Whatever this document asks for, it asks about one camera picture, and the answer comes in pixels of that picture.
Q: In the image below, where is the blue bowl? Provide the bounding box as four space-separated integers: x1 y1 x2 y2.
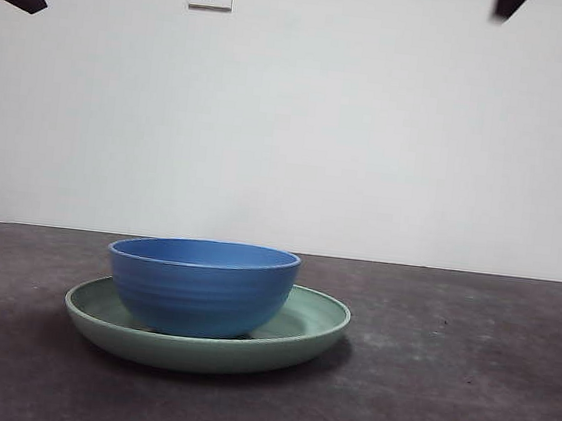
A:
100 230 304 348

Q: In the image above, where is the green round plate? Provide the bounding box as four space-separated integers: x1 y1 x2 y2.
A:
57 261 355 390

